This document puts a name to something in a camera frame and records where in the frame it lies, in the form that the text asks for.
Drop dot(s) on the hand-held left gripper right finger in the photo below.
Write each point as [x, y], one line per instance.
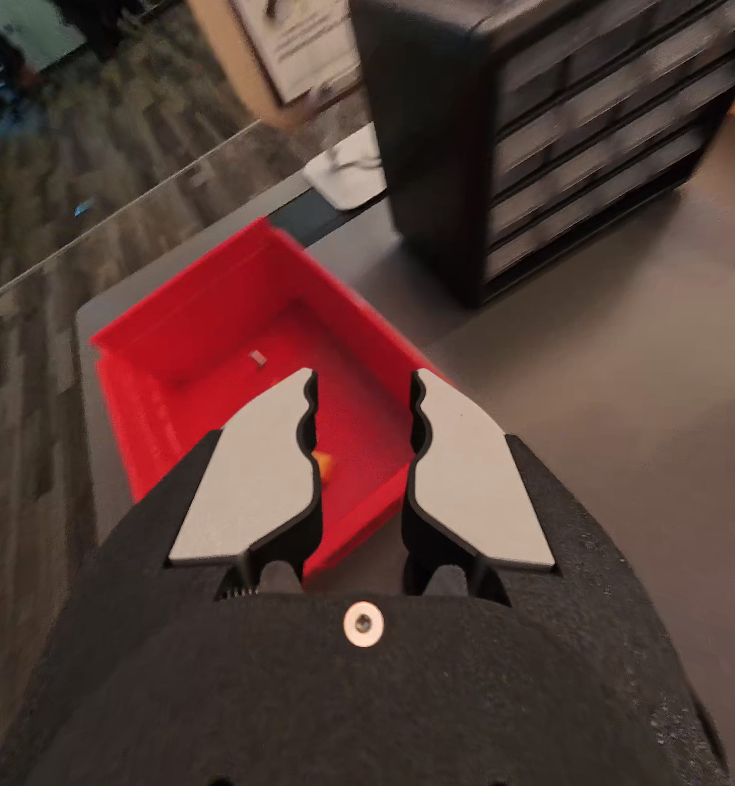
[478, 491]

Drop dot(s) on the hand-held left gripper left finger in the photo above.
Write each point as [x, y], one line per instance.
[251, 491]

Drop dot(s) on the orange cube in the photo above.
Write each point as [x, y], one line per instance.
[325, 464]

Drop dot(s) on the red plastic bin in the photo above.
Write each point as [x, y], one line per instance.
[220, 319]

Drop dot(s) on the black drawer cabinet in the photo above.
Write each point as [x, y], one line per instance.
[429, 123]

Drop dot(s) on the black flat desk mat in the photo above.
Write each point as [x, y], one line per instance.
[300, 215]

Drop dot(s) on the white stand base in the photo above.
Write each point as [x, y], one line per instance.
[343, 166]

